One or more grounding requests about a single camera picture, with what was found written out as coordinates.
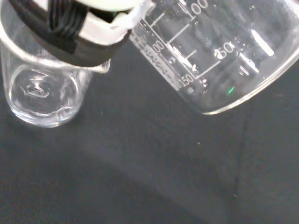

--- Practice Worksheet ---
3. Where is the clear glass beaker with spout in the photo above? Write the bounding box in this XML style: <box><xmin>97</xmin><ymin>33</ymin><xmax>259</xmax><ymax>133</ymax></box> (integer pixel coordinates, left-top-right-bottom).
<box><xmin>0</xmin><ymin>22</ymin><xmax>112</xmax><ymax>128</ymax></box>

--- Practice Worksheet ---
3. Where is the black bench cloth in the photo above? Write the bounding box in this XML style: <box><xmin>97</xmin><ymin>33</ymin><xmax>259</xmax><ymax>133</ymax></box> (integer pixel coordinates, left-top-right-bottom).
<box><xmin>0</xmin><ymin>0</ymin><xmax>299</xmax><ymax>224</ymax></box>

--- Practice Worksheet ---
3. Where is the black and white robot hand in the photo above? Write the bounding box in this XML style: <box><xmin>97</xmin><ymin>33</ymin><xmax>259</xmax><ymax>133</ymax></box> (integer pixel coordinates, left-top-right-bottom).
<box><xmin>6</xmin><ymin>0</ymin><xmax>157</xmax><ymax>68</ymax></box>

